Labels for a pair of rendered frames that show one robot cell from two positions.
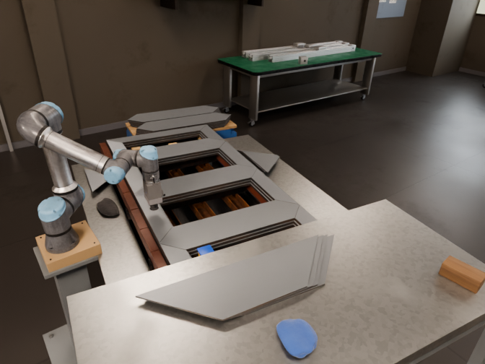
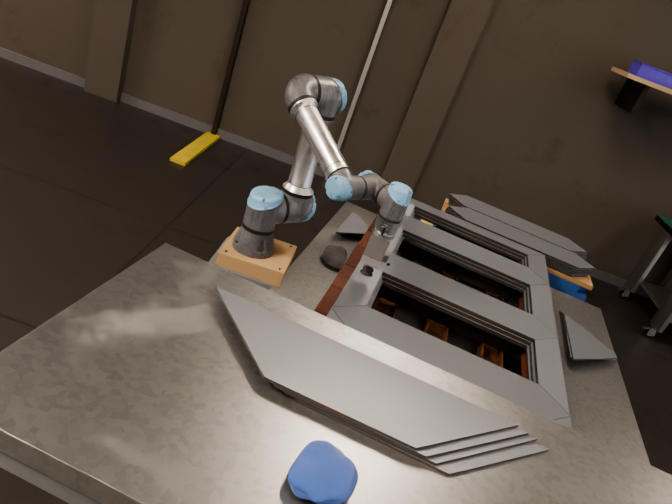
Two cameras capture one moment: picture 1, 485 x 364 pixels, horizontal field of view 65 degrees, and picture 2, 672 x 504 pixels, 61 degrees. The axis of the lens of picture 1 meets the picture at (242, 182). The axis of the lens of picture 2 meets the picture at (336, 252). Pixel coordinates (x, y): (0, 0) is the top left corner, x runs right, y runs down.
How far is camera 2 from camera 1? 50 cm
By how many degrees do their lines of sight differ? 31
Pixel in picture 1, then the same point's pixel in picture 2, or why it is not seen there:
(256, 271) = (371, 380)
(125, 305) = (199, 289)
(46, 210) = (257, 194)
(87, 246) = (269, 266)
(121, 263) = not seen: hidden behind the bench
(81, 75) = (454, 138)
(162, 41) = (587, 150)
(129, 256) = not seen: hidden behind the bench
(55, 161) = (304, 150)
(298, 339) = (317, 472)
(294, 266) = (430, 418)
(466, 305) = not seen: outside the picture
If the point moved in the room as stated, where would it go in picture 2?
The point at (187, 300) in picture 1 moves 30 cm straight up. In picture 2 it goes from (256, 331) to (302, 194)
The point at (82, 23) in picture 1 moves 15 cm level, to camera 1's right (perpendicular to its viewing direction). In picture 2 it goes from (495, 79) to (510, 86)
